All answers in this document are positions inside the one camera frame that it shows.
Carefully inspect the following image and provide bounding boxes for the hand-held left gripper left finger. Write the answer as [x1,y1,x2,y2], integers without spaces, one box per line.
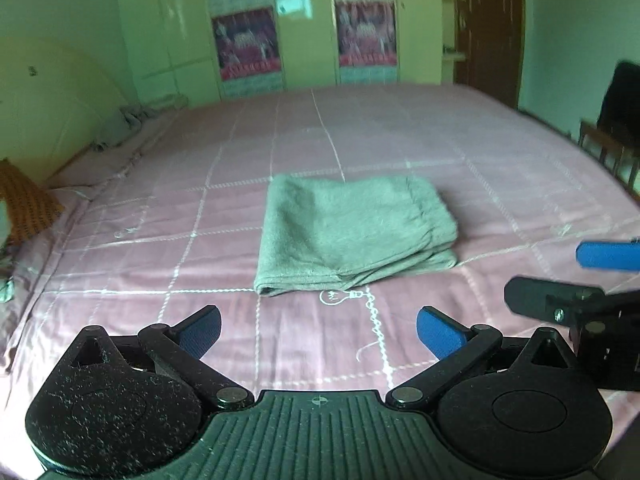
[62,305,256,409]

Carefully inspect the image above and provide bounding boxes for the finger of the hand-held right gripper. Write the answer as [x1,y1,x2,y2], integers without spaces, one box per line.
[503,275,607,322]
[575,238,640,274]

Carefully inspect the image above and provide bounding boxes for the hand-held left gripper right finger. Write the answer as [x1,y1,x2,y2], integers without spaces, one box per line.
[385,306,581,407]

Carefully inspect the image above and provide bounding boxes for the green pants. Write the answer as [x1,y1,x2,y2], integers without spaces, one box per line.
[253,173,459,297]

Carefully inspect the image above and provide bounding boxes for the wooden chair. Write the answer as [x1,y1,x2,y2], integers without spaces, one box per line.
[578,118,640,197]

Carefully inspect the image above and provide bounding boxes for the pink checked bed sheet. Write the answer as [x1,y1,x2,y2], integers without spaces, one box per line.
[0,83,640,480]

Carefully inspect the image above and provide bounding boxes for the orange patterned pillow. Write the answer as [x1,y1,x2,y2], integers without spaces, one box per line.
[0,158,66,247]

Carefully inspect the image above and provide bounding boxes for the grey crumpled cloth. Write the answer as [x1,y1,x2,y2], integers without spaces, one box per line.
[91,94,190,154]

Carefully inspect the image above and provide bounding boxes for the brown wooden door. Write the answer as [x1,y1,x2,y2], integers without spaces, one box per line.
[452,0,527,109]

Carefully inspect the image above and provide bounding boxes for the green headboard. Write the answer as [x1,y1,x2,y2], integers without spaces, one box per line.
[0,35,135,187]

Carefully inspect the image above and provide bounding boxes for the printed wardrobe panel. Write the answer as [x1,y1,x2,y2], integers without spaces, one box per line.
[204,0,285,97]
[330,0,401,85]

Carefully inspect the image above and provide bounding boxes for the green wardrobe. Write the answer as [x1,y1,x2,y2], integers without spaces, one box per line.
[114,0,455,107]

